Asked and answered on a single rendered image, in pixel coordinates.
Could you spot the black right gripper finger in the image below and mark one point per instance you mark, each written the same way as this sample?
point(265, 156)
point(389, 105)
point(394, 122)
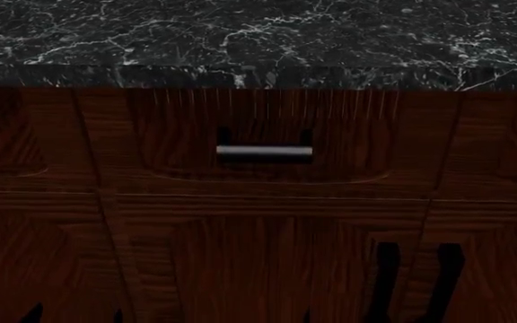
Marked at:
point(385, 276)
point(448, 269)

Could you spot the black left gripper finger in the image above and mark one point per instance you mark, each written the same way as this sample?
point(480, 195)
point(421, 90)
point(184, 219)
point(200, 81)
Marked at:
point(117, 318)
point(34, 314)

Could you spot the dark wood cabinet door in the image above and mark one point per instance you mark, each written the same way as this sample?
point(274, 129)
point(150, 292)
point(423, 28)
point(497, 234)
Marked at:
point(38, 255)
point(249, 262)
point(501, 262)

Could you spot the black marble countertop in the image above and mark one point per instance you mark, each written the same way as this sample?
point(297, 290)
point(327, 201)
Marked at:
point(258, 40)

